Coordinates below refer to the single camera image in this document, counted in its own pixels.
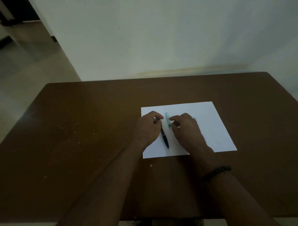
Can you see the person's right hand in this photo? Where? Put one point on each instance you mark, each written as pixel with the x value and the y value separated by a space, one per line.
pixel 188 134

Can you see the person's left hand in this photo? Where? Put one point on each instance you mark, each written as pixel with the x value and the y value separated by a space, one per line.
pixel 145 130

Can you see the person's left thumb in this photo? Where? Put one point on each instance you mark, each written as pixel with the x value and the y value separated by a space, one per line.
pixel 158 121

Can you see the person's right thumb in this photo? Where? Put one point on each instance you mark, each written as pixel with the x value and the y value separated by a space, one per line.
pixel 175 129

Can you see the teal pen cap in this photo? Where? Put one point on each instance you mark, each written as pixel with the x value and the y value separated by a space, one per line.
pixel 167 116

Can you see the black pen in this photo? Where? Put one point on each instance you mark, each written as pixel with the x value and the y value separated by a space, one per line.
pixel 165 139

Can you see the person's right forearm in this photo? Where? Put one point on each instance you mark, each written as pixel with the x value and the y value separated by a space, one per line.
pixel 235 198

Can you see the person's left forearm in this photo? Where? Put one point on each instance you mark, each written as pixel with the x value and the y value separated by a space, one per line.
pixel 107 186

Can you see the white paper sheet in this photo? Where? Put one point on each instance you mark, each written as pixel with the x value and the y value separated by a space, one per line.
pixel 209 130

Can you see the small black door stopper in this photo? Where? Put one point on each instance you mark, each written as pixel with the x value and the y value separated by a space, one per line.
pixel 54 39

